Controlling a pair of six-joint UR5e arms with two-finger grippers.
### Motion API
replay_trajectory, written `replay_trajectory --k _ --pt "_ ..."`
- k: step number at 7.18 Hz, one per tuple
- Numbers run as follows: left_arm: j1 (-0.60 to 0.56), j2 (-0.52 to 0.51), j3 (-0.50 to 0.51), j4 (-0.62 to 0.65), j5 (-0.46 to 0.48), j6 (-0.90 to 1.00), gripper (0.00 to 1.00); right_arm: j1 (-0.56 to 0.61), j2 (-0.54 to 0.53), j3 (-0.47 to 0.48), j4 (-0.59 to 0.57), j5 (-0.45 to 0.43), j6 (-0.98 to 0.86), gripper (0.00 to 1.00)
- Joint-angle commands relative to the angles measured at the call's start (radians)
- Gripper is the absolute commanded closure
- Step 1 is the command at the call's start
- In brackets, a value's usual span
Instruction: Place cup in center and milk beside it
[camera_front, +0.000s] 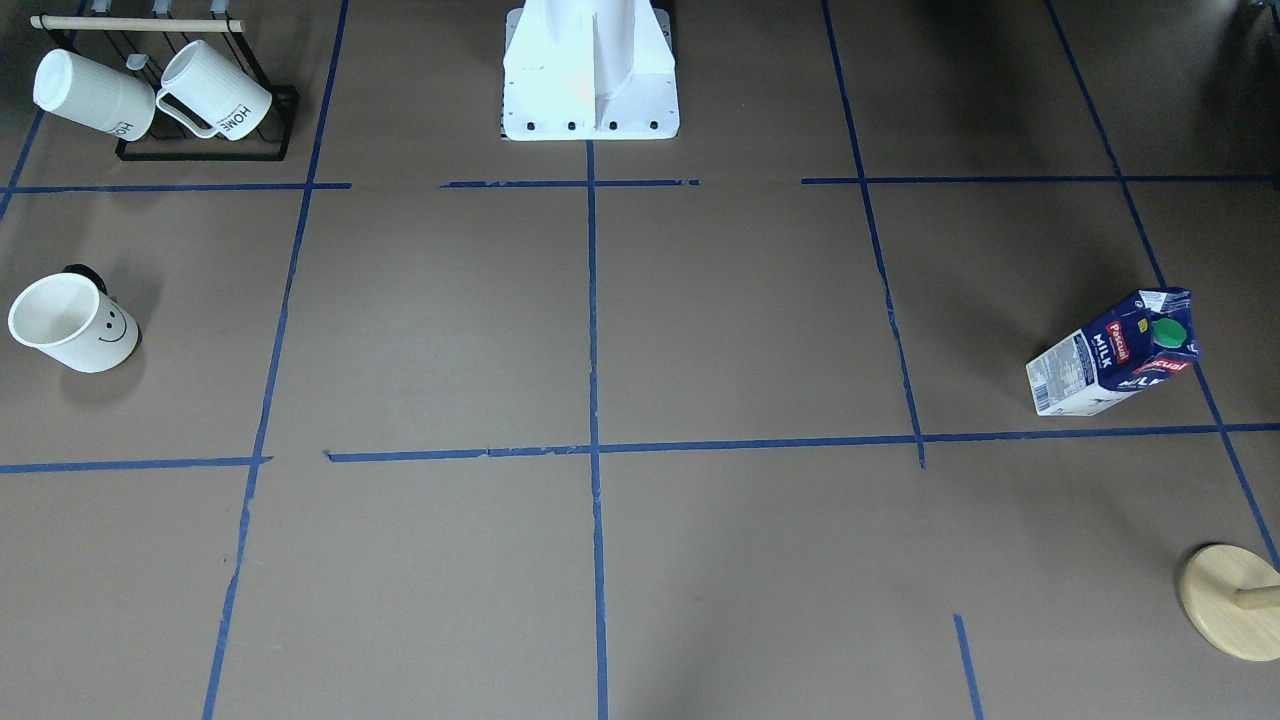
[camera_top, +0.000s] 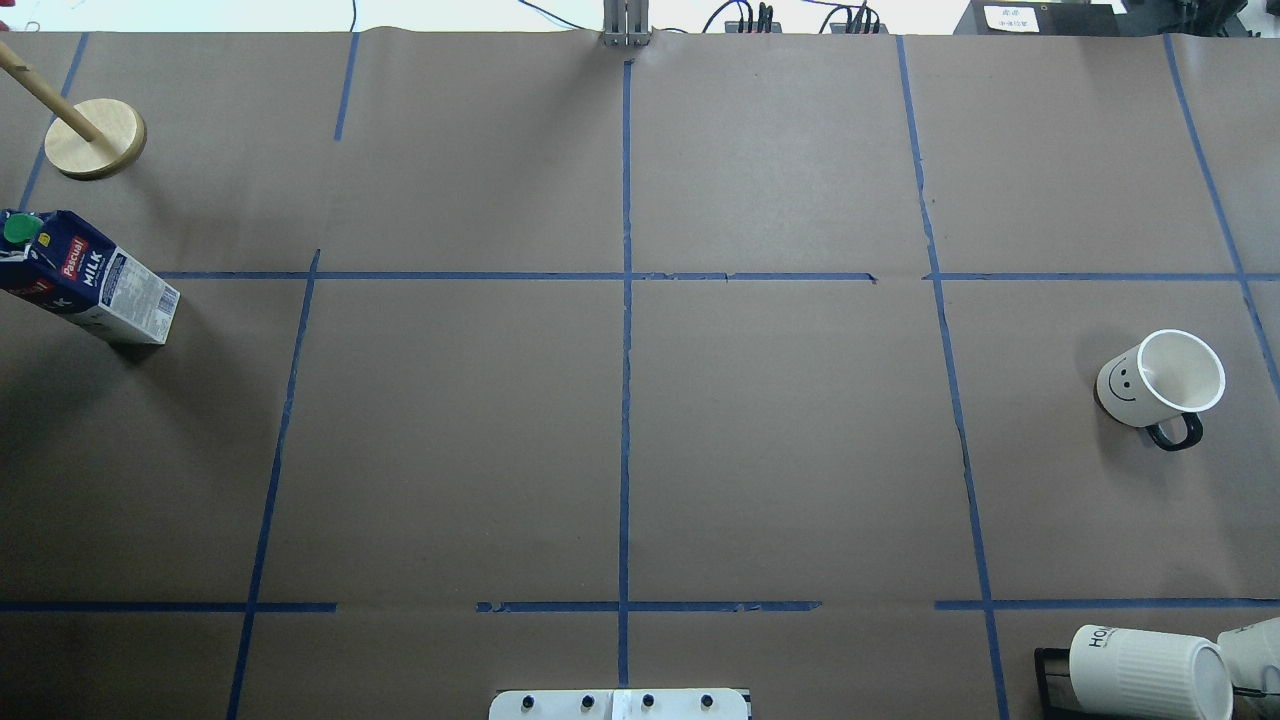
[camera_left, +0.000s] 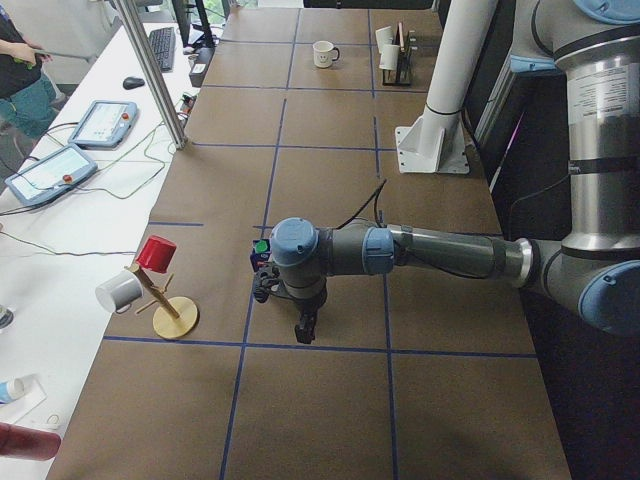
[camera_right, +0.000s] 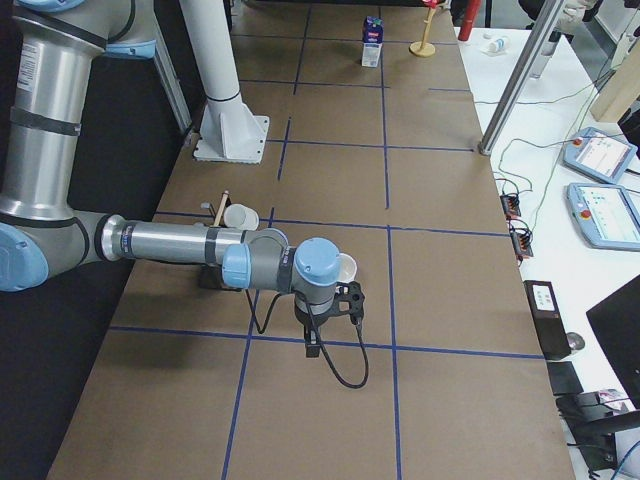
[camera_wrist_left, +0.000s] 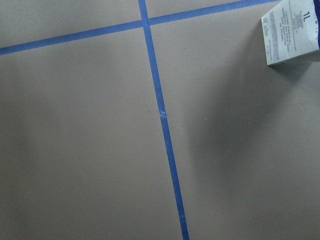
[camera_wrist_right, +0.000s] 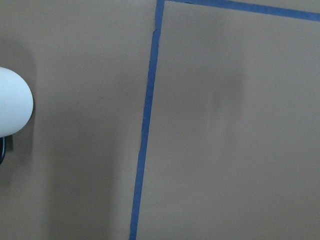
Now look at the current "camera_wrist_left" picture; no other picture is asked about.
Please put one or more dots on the blue white milk carton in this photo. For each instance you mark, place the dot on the blue white milk carton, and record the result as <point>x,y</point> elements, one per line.
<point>291,30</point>

